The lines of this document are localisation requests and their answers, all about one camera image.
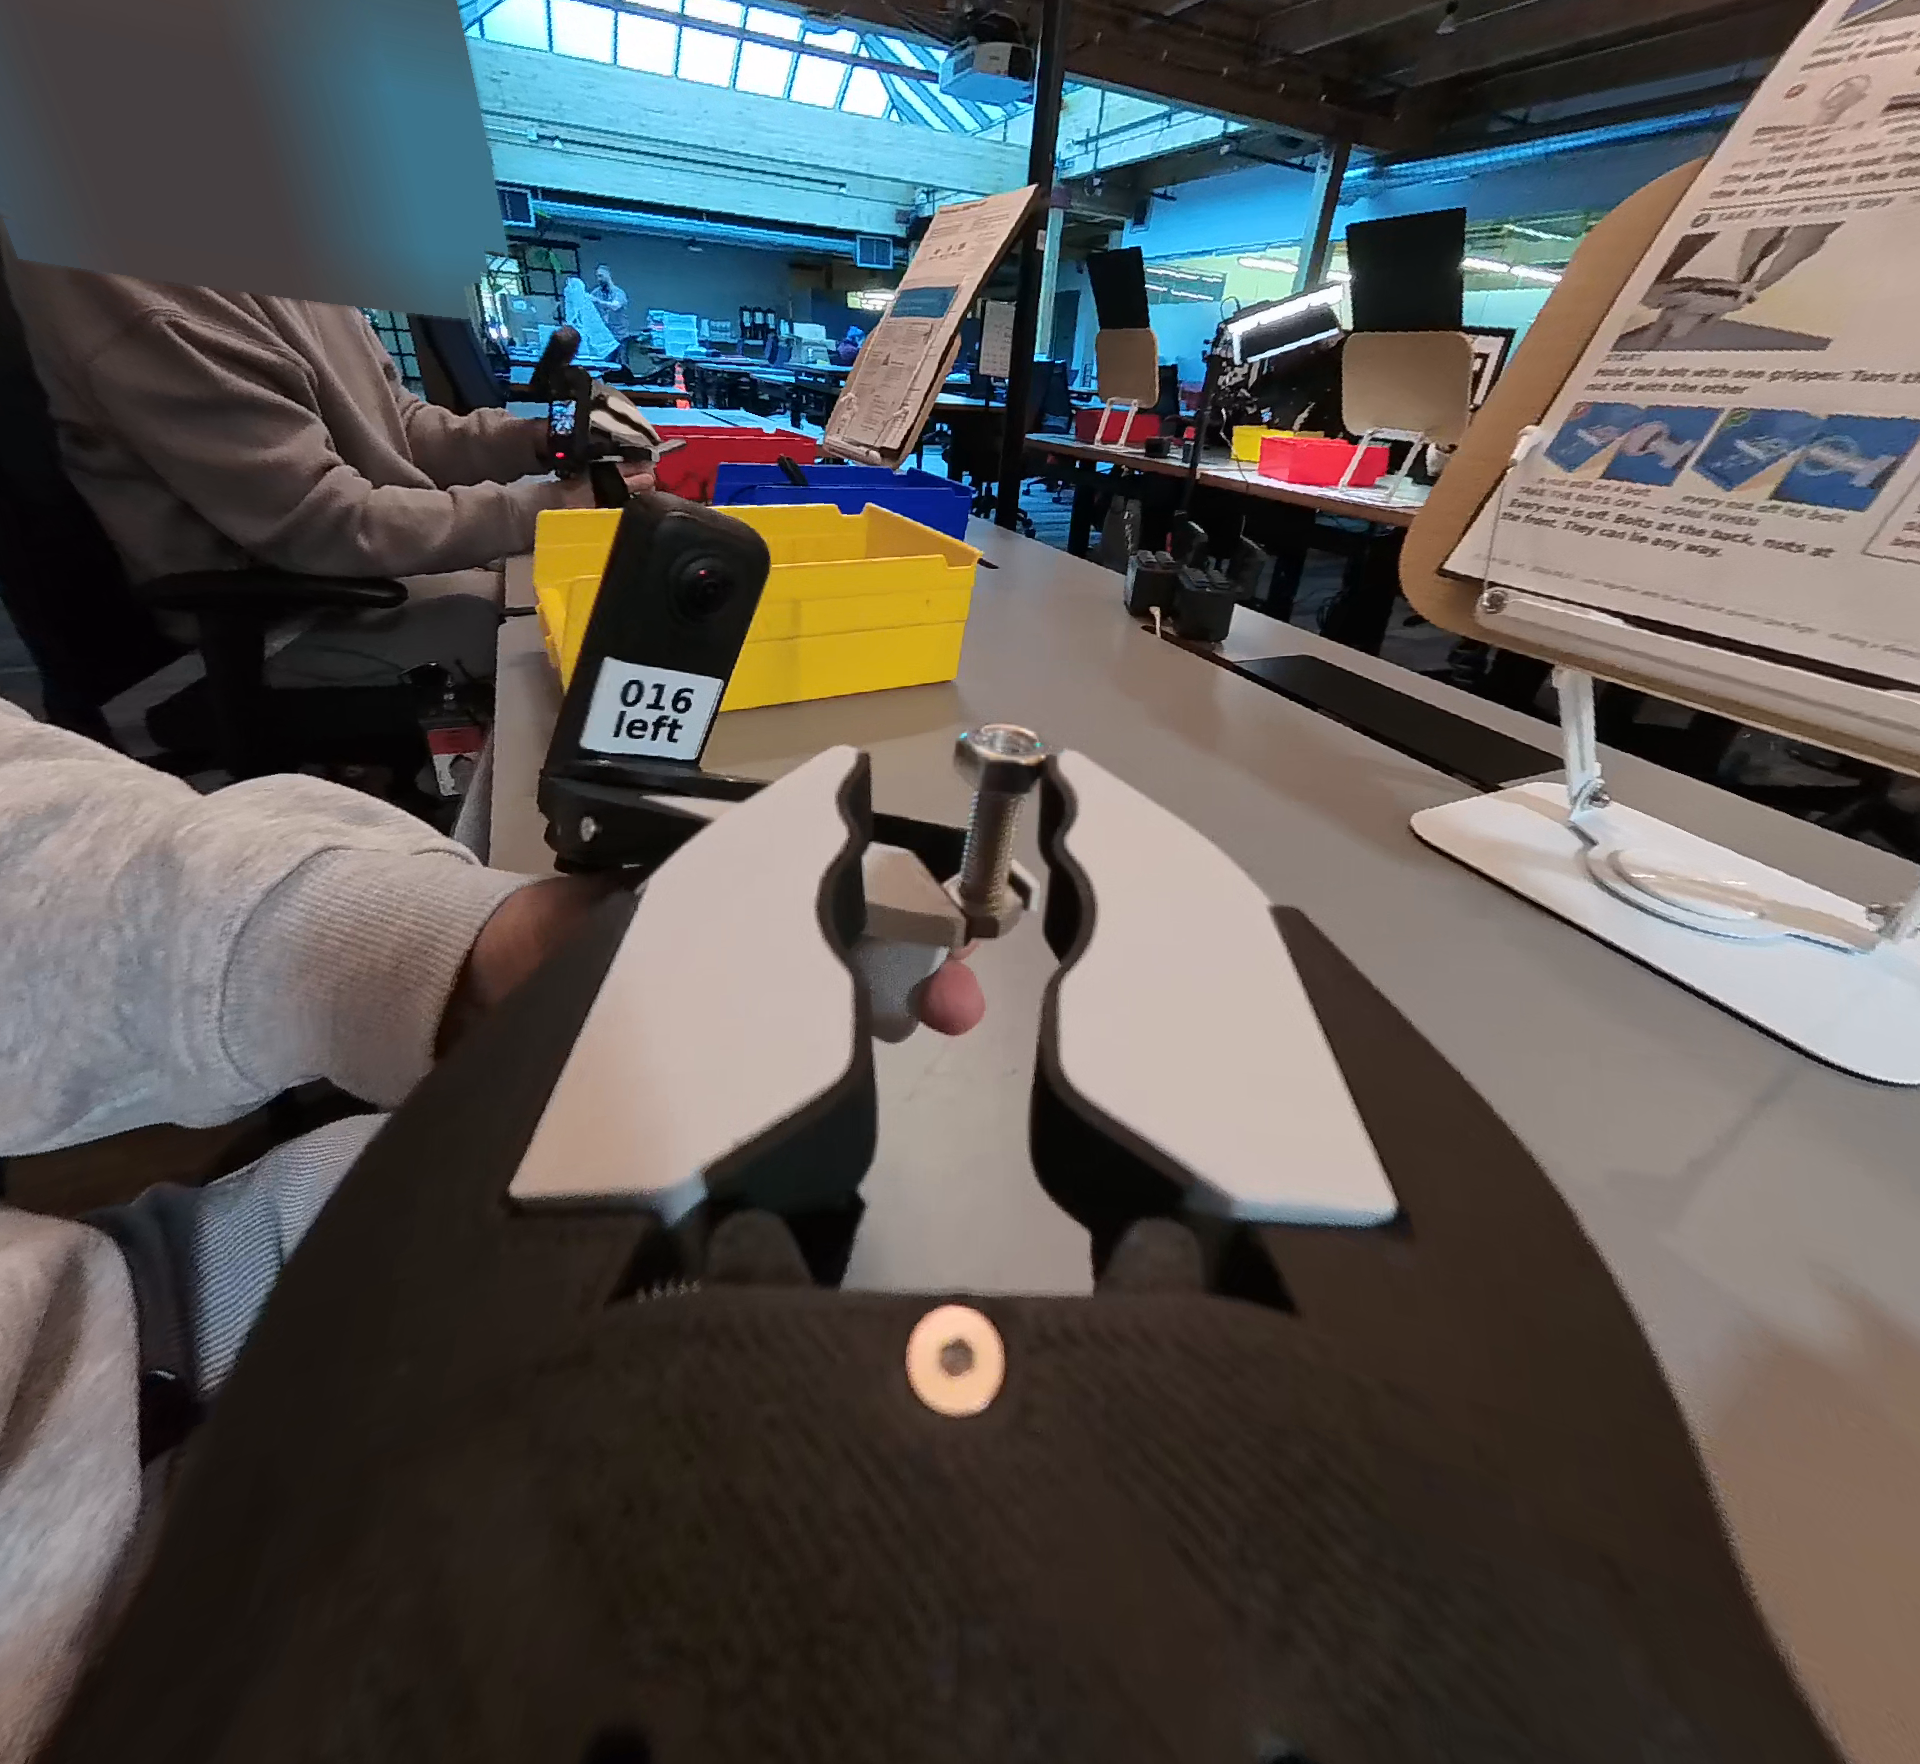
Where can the person's left forearm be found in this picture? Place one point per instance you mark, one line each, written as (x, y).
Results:
(225, 925)

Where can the blue plastic bin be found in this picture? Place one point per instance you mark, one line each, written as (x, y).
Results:
(856, 496)

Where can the black desk mat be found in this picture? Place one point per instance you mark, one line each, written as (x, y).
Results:
(1397, 714)

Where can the wood-edged work desk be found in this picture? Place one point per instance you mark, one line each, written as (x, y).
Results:
(1171, 462)

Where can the black support column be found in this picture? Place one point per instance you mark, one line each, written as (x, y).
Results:
(1049, 144)

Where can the black monitor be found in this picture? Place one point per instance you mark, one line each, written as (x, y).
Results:
(1406, 272)
(1119, 287)

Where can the black desk lamp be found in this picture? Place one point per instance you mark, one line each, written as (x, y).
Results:
(1275, 327)

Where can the red storage bin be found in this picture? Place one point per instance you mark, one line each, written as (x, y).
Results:
(1110, 426)
(1320, 460)

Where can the ceiling projector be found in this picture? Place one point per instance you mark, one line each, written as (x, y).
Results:
(987, 70)

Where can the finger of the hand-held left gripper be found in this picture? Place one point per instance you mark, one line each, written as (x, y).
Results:
(1027, 894)
(908, 901)

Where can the small wooden document stand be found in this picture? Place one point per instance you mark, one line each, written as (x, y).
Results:
(1127, 366)

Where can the person's grey sweatshirt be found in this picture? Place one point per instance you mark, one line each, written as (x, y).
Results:
(62, 1420)

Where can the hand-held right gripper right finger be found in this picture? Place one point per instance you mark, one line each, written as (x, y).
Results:
(1216, 1028)

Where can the steel hex bolt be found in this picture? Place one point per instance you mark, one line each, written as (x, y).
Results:
(994, 849)

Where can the grey desk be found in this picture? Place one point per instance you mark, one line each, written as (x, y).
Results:
(1350, 925)

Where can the black battery charger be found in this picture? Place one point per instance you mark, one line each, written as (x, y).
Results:
(1204, 606)
(1151, 583)

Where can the red plastic bin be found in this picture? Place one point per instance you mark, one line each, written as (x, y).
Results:
(721, 457)

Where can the yellow divided plastic bin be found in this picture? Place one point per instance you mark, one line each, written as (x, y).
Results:
(856, 623)

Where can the tall wooden document stand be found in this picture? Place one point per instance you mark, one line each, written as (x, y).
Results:
(922, 340)

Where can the wide wooden document stand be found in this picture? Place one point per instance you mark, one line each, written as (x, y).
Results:
(1406, 388)

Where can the small yellow storage bin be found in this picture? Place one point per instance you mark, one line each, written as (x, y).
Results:
(1254, 444)

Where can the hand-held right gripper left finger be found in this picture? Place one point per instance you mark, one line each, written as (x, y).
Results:
(704, 1015)

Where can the printed instruction sheet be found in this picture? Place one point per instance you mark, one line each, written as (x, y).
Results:
(1726, 414)

